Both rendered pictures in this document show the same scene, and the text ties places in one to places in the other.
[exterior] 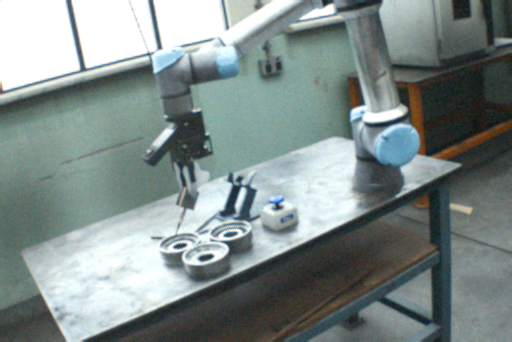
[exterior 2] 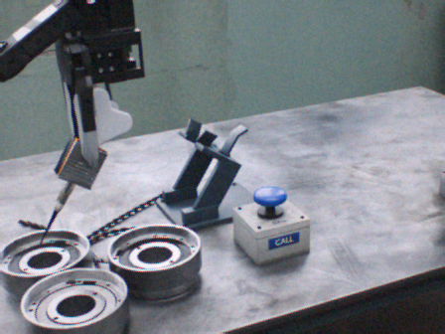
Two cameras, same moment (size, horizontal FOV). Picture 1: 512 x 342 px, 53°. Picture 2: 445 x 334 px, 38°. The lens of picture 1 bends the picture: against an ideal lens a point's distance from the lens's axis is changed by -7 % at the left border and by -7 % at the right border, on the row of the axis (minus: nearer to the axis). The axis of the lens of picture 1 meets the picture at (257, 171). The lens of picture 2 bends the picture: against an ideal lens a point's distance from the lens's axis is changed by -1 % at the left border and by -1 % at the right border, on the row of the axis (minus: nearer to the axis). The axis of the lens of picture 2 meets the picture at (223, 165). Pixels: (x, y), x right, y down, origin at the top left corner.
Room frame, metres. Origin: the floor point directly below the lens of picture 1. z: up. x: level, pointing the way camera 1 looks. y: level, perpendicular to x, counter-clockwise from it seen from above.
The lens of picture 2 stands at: (0.60, -0.09, 1.20)
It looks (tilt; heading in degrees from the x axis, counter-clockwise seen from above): 23 degrees down; 9
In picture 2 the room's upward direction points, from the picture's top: 3 degrees counter-clockwise
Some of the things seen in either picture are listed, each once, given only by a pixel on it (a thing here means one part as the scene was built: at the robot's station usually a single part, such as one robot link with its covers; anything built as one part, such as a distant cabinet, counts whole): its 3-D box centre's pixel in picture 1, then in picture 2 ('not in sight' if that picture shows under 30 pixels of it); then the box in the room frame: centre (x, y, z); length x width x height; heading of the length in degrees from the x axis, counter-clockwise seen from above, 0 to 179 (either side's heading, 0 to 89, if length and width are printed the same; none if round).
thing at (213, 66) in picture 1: (213, 64); not in sight; (1.30, 0.06, 1.23); 0.11 x 0.11 x 0.08; 5
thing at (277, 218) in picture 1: (280, 214); (274, 227); (1.29, -0.04, 0.82); 0.08 x 0.07 x 0.05; 120
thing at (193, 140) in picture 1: (186, 136); (92, 29); (1.28, 0.15, 1.07); 0.09 x 0.08 x 0.12; 123
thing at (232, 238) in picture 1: (231, 237); (155, 261); (1.21, 0.09, 0.82); 0.10 x 0.10 x 0.04
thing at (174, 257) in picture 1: (180, 249); (46, 266); (1.19, 0.21, 0.82); 0.10 x 0.10 x 0.04
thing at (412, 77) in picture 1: (455, 111); not in sight; (3.53, -1.43, 0.39); 1.50 x 0.62 x 0.78; 120
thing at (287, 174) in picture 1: (243, 212); (214, 201); (1.43, 0.06, 0.79); 1.20 x 0.60 x 0.02; 120
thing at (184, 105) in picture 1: (177, 104); not in sight; (1.27, 0.16, 1.15); 0.08 x 0.08 x 0.05
